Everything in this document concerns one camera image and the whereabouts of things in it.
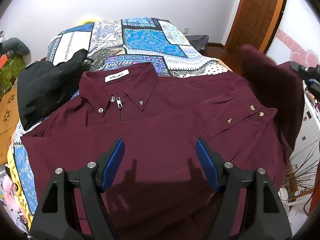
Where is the maroon button-up shirt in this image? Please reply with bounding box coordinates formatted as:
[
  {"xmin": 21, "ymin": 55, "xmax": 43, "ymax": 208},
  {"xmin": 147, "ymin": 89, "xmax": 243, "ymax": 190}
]
[{"xmin": 22, "ymin": 45, "xmax": 304, "ymax": 239}]

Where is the white drawer cabinet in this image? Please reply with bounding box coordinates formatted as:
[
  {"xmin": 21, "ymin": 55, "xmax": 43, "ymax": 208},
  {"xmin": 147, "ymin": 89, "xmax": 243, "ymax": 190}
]
[{"xmin": 290, "ymin": 84, "xmax": 319, "ymax": 170}]

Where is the wooden door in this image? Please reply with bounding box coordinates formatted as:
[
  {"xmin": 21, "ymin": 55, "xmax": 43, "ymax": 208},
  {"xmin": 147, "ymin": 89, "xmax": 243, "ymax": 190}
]
[{"xmin": 225, "ymin": 0, "xmax": 284, "ymax": 52}]

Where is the black jacket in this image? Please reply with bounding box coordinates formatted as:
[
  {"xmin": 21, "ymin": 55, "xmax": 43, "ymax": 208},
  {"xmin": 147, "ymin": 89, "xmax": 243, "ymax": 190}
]
[{"xmin": 17, "ymin": 49, "xmax": 93, "ymax": 130}]

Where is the grey backpack on floor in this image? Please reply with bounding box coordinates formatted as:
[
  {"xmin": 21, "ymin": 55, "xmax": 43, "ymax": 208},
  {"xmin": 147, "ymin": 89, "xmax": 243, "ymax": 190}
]
[{"xmin": 186, "ymin": 35, "xmax": 209, "ymax": 53}]

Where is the wooden folding table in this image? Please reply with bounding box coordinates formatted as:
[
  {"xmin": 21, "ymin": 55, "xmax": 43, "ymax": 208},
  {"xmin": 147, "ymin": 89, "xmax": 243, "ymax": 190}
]
[{"xmin": 0, "ymin": 87, "xmax": 19, "ymax": 165}]

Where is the blue patchwork bed quilt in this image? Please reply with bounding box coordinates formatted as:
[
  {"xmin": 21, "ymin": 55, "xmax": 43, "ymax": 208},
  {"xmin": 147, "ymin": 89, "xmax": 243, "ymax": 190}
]
[{"xmin": 17, "ymin": 17, "xmax": 231, "ymax": 210}]

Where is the green patterned storage bag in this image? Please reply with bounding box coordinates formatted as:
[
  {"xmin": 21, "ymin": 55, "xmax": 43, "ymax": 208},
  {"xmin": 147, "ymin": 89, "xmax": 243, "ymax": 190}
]
[{"xmin": 0, "ymin": 55, "xmax": 25, "ymax": 98}]

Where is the grey pillow on pile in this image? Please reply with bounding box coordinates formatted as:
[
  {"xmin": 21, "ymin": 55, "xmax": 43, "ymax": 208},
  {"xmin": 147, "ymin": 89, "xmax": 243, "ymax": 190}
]
[{"xmin": 1, "ymin": 37, "xmax": 30, "ymax": 56}]

